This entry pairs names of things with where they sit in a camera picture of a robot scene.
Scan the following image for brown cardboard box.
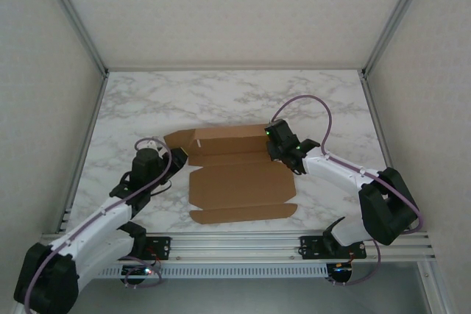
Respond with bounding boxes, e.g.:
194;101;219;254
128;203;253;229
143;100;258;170
163;124;298;225

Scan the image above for left circuit board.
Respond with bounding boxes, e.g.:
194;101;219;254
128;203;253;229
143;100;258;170
121;264;157;279

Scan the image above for circuit board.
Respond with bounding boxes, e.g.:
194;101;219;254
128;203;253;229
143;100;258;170
328;261;355;286
121;264;157;279

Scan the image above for right circuit board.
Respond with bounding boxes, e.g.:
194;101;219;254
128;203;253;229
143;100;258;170
328;261;355;286

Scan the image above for aluminium side rail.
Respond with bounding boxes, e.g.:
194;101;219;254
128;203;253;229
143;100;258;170
58;71;110;235
360;71;411;230

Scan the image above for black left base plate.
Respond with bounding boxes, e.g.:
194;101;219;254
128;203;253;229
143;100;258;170
145;235;172;260

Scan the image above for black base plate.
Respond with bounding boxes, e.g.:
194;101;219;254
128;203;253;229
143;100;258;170
145;235;172;260
300;235;368;260

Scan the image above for aluminium back rail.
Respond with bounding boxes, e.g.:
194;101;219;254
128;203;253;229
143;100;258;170
105;65;366;73

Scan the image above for aluminium front rail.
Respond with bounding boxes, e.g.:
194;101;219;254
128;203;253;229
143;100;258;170
42;231;437;265

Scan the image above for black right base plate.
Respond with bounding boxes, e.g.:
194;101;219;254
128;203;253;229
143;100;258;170
300;235;368;260

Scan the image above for slotted grey cable duct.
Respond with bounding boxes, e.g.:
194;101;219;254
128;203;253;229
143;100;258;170
95;264;329;279

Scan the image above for aluminium frame post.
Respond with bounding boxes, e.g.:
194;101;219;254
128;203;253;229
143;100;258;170
36;0;110;76
419;260;448;314
361;0;436;76

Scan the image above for aluminium lower frame post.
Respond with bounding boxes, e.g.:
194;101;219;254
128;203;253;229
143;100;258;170
419;260;448;314

